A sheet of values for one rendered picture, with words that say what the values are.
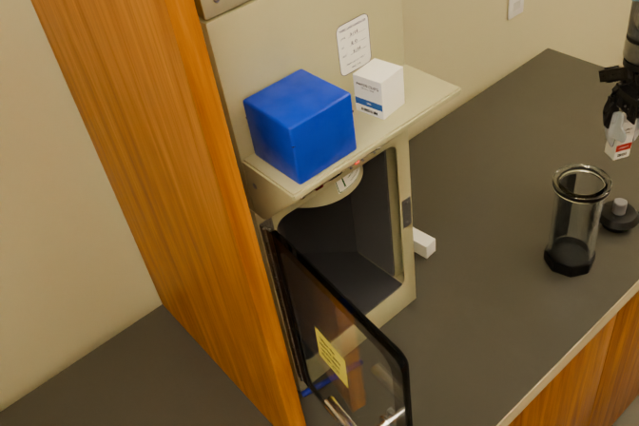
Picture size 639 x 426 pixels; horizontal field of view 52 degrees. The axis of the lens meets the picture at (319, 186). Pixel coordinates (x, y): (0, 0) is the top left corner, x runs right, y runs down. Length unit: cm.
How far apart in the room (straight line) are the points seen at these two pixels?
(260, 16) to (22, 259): 73
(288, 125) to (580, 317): 84
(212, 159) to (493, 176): 108
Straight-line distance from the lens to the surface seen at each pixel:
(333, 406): 97
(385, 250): 133
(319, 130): 81
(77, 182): 132
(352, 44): 95
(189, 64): 69
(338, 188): 109
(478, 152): 179
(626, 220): 159
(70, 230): 136
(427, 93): 97
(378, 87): 90
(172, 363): 142
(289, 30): 87
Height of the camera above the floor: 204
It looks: 40 degrees down
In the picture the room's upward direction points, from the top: 9 degrees counter-clockwise
